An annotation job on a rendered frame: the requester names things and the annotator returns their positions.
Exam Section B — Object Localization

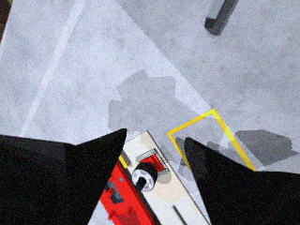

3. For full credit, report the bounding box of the yellow rectangular outline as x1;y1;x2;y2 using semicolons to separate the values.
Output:
167;109;256;172

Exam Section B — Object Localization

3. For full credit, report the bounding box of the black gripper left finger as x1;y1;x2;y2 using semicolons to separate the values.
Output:
0;128;127;225

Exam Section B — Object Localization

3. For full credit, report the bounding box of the black rubber tyre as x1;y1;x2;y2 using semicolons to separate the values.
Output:
131;162;158;191

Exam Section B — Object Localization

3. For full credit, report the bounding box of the red rectangular plate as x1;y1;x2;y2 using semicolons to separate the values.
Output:
100;159;161;225

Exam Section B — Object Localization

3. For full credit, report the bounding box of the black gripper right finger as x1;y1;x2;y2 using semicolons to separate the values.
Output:
184;137;300;225

